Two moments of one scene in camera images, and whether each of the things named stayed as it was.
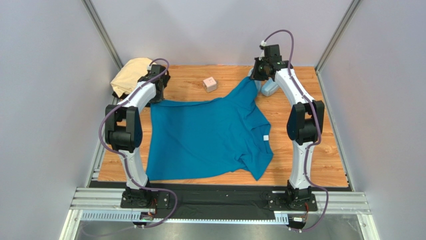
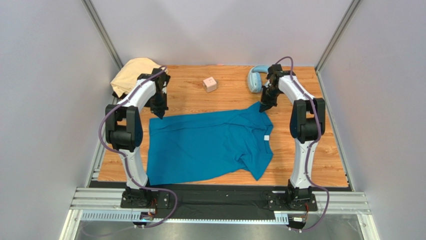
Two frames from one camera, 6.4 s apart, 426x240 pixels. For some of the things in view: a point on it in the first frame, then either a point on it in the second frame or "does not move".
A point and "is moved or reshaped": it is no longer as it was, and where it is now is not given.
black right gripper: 256,74 to 269,96
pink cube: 210,84 does not move
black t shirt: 123,96 does not move
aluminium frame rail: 86,198 does not move
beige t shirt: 130,73 does not move
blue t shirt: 201,137 is moved or reshaped
